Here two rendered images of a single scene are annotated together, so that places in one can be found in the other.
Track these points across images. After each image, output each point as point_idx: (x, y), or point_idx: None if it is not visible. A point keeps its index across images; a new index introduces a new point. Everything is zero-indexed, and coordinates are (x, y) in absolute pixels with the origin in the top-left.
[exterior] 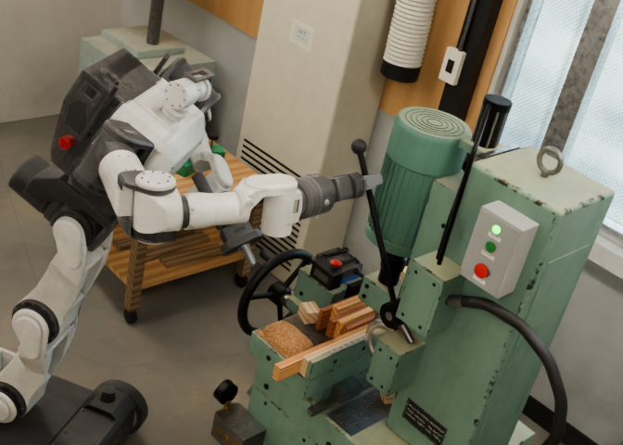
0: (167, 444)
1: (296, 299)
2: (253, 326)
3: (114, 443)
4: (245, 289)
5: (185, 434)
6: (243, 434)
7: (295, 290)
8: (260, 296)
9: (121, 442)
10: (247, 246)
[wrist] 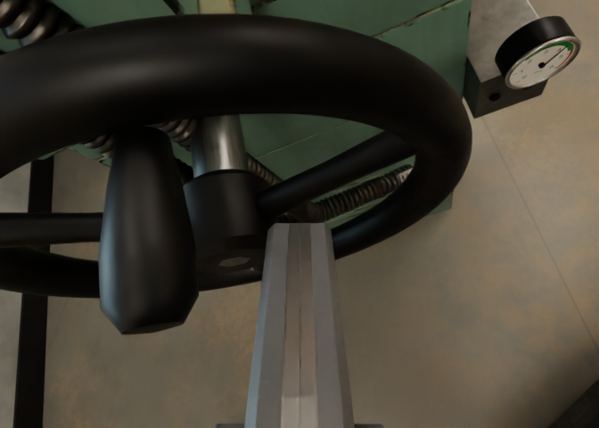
0: (455, 415)
1: (209, 4)
2: (368, 222)
3: (581, 412)
4: (452, 94)
5: (419, 424)
6: None
7: (182, 4)
8: (333, 157)
9: (550, 427)
10: (272, 413)
